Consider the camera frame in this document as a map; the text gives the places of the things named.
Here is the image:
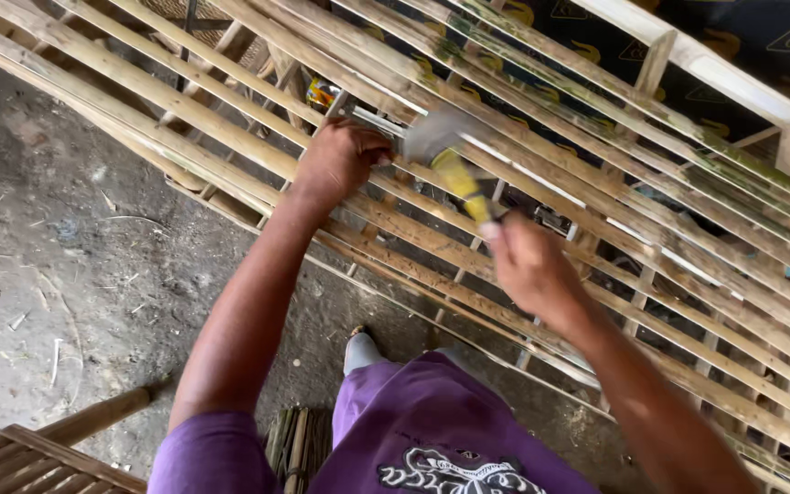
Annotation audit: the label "grey trousers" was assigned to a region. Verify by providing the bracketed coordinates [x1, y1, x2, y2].
[343, 332, 485, 385]

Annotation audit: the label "purple printed shirt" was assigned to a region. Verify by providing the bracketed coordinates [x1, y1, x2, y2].
[147, 350, 603, 494]

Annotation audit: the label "small colourful can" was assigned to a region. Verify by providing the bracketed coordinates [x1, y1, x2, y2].
[306, 77, 340, 111]

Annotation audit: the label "yellow handled hammer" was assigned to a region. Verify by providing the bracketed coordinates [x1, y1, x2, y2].
[398, 110, 511, 227]

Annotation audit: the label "pale wooden rail frame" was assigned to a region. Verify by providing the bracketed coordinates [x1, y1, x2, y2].
[572, 0, 790, 183]

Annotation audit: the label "large bamboo slat frame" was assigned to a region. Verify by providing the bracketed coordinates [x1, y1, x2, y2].
[0, 0, 790, 494]

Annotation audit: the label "person's left hand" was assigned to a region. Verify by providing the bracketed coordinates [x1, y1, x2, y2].
[295, 117, 396, 215]

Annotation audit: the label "bamboo stick seat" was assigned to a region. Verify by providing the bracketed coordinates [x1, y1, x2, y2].
[264, 406, 335, 494]

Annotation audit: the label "dark printed tarp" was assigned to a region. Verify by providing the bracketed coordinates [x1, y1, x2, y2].
[340, 0, 790, 181]

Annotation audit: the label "person's right hand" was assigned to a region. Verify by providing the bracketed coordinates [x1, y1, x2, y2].
[480, 210, 599, 338]

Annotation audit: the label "brown bamboo slat furniture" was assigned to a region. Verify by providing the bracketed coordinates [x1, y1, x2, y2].
[0, 383, 166, 494]

